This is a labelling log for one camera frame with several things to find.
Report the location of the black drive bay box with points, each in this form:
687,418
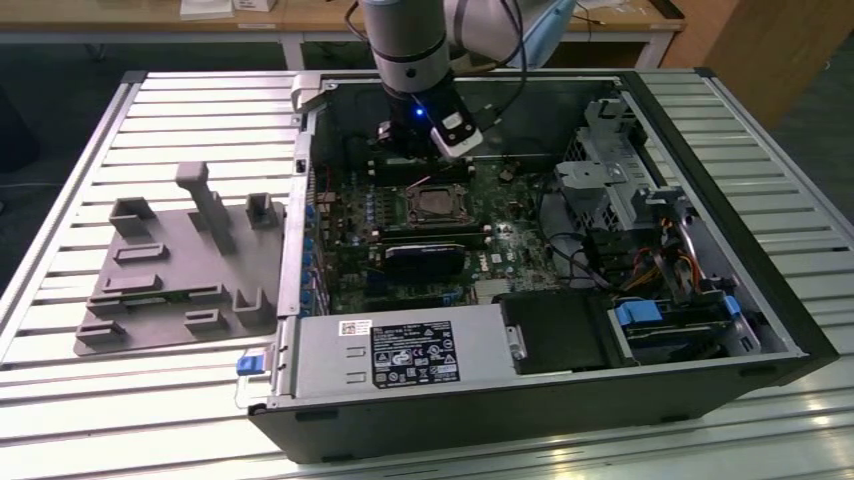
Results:
554,330

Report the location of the grey power supply unit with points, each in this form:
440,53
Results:
320,360

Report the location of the black RAM slot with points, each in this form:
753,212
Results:
434,229
454,175
434,238

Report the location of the black graphics card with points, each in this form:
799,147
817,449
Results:
427,260

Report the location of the blue case latch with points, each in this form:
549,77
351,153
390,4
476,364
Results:
248,365

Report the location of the silver topped CPU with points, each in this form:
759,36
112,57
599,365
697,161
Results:
436,202

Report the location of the black open PC case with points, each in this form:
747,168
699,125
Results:
467,425

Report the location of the blue plastic clip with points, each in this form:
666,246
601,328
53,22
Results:
731,307

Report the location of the metal drive cage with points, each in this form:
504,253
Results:
601,170

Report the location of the white box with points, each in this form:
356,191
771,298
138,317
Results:
203,9

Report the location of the black hard disk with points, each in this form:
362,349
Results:
674,340

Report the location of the wooden cabinet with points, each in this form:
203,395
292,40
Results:
787,50

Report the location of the blue disk carrier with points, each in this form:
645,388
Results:
637,312

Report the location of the CPU socket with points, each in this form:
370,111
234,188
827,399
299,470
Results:
406,224

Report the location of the wooden desk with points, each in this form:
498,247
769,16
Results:
134,25

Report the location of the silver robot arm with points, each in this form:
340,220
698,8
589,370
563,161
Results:
407,45

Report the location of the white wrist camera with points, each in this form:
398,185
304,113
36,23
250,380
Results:
456,135

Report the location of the grey parts rack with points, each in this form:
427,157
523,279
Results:
174,240

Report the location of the round coin battery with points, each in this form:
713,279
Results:
506,174

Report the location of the silver chipset heatsink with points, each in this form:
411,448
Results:
492,291

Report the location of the green motherboard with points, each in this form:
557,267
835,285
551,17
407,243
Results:
520,250

